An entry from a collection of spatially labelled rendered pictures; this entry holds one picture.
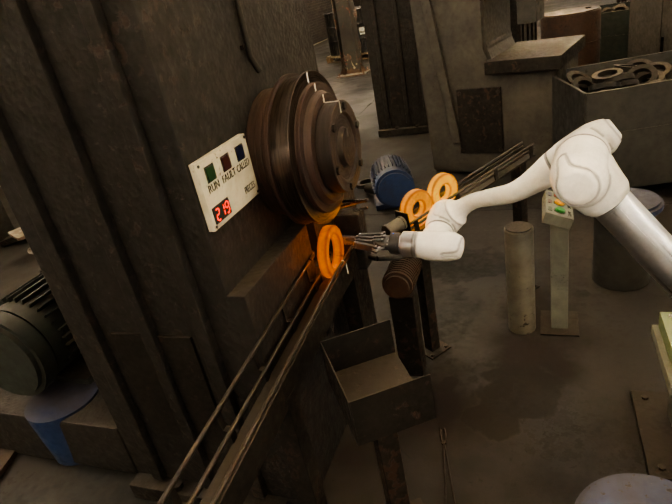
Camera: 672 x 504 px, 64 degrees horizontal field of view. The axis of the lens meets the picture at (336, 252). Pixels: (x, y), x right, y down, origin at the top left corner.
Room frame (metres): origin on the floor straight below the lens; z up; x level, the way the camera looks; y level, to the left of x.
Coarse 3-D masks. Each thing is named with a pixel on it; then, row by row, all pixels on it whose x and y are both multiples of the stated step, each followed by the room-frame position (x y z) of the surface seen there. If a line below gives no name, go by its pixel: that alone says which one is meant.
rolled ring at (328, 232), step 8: (320, 232) 1.66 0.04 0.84; (328, 232) 1.65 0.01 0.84; (336, 232) 1.71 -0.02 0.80; (320, 240) 1.63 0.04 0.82; (328, 240) 1.63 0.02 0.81; (336, 240) 1.73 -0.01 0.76; (320, 248) 1.61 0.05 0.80; (328, 248) 1.62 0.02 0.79; (336, 248) 1.73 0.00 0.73; (320, 256) 1.60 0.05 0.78; (328, 256) 1.61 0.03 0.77; (336, 256) 1.72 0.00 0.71; (320, 264) 1.60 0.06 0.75; (328, 264) 1.60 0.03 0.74; (336, 264) 1.69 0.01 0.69; (328, 272) 1.60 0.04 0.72
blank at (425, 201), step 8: (408, 192) 2.01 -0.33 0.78; (416, 192) 1.99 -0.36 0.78; (424, 192) 2.02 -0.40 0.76; (408, 200) 1.97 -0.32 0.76; (416, 200) 1.99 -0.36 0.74; (424, 200) 2.01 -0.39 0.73; (400, 208) 1.98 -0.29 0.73; (408, 208) 1.97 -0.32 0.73; (424, 208) 2.01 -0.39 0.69; (408, 216) 1.97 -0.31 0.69; (416, 216) 1.99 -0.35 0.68; (424, 216) 2.01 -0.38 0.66
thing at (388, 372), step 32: (352, 352) 1.22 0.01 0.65; (384, 352) 1.24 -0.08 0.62; (352, 384) 1.15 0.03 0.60; (384, 384) 1.13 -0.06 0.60; (416, 384) 0.98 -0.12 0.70; (352, 416) 0.95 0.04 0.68; (384, 416) 0.96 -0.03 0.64; (416, 416) 0.98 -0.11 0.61; (384, 448) 1.09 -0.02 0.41; (384, 480) 1.10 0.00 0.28
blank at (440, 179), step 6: (438, 174) 2.09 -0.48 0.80; (444, 174) 2.08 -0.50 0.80; (450, 174) 2.10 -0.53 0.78; (432, 180) 2.07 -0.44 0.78; (438, 180) 2.06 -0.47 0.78; (444, 180) 2.08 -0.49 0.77; (450, 180) 2.09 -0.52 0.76; (432, 186) 2.05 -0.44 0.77; (438, 186) 2.06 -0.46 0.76; (450, 186) 2.09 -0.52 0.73; (456, 186) 2.11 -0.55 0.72; (432, 192) 2.04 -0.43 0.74; (438, 192) 2.06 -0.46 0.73; (450, 192) 2.09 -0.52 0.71; (432, 198) 2.04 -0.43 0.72; (438, 198) 2.05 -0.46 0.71; (444, 198) 2.09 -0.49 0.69; (432, 204) 2.05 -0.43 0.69
